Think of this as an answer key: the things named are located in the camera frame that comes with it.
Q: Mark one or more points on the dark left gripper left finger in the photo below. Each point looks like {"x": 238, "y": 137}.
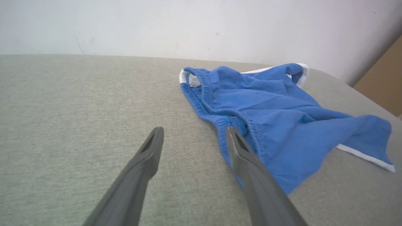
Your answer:
{"x": 135, "y": 182}

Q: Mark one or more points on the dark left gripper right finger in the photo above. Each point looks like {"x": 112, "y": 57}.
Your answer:
{"x": 257, "y": 185}

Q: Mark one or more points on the blue shorts with white trim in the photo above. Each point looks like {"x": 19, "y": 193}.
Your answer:
{"x": 282, "y": 125}

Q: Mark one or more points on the grey fabric sofa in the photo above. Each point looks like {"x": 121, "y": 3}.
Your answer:
{"x": 78, "y": 110}

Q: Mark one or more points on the brown cardboard board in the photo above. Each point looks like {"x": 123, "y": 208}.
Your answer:
{"x": 383, "y": 78}

